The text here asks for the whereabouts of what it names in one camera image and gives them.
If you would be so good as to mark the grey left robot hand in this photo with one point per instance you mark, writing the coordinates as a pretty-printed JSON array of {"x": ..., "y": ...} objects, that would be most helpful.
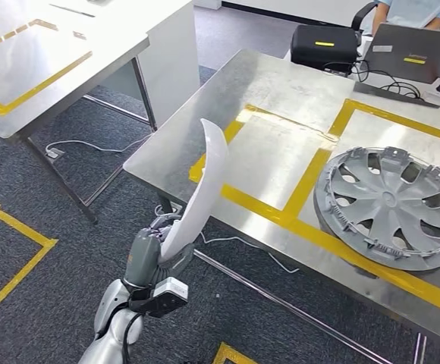
[{"x": 142, "y": 256}]

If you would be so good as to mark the white curved plastic part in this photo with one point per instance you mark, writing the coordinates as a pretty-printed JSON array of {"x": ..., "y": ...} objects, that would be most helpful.
[{"x": 205, "y": 191}]

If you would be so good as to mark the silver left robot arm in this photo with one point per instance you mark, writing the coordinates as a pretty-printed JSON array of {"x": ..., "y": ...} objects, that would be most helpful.
[{"x": 108, "y": 306}]

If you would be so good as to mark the steel top workbench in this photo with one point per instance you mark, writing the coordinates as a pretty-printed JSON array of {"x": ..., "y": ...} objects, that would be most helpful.
[{"x": 273, "y": 85}]

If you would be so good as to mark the grey floor socket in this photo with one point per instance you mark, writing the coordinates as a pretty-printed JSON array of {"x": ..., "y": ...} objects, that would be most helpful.
[{"x": 53, "y": 153}]

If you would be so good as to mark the white cabinet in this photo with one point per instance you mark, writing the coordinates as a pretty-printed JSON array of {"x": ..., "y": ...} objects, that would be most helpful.
[{"x": 170, "y": 60}]

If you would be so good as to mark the white top table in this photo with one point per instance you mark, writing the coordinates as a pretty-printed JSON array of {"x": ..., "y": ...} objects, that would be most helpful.
[{"x": 72, "y": 40}]

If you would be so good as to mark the black carry case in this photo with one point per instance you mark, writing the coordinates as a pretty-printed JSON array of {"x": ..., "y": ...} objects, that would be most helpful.
[{"x": 324, "y": 55}]

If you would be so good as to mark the grey plastic hubcap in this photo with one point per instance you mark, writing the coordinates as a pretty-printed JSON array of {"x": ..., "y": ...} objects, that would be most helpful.
[{"x": 387, "y": 201}]

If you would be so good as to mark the black office chair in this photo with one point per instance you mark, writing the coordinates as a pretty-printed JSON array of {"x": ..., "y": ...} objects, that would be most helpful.
[{"x": 360, "y": 12}]

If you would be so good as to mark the person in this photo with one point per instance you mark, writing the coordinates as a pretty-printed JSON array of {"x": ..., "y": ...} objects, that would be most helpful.
[{"x": 413, "y": 10}]

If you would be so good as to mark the grey laptop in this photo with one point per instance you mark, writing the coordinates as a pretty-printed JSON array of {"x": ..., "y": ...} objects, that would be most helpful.
[{"x": 432, "y": 45}]

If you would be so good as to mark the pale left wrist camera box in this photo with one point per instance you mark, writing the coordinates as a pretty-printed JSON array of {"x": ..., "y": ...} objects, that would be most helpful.
[{"x": 169, "y": 294}]

